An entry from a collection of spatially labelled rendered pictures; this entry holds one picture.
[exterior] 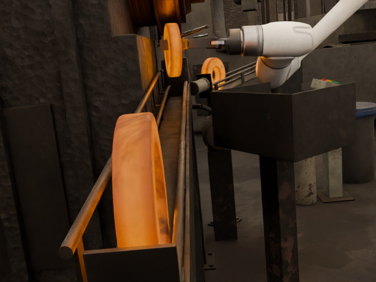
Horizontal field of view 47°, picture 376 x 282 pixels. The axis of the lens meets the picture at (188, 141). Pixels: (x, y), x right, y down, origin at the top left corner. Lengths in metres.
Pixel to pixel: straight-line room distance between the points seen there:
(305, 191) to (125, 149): 1.94
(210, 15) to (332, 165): 2.29
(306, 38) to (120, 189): 1.01
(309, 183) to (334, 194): 0.17
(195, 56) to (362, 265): 2.91
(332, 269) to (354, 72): 2.34
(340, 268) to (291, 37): 0.87
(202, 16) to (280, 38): 2.95
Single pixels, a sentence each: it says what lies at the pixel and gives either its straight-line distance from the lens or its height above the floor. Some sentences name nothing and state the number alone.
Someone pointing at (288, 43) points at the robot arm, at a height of 0.82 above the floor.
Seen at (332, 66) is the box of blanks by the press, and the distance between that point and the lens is 3.67.
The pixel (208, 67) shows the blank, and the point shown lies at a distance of 1.89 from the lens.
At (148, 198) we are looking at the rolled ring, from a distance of 0.35.
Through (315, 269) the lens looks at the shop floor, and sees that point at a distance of 1.70.
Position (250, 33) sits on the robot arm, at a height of 0.85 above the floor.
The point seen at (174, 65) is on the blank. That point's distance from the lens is 1.23.
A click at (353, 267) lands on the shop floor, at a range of 1.73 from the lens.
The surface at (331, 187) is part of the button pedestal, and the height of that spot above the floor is 0.07.
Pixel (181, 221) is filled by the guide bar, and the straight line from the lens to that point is 0.48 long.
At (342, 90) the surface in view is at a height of 0.71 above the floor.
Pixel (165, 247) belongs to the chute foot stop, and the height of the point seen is 0.67.
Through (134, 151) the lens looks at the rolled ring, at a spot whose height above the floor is 0.74.
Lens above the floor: 0.82
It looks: 12 degrees down
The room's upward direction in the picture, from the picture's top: 6 degrees counter-clockwise
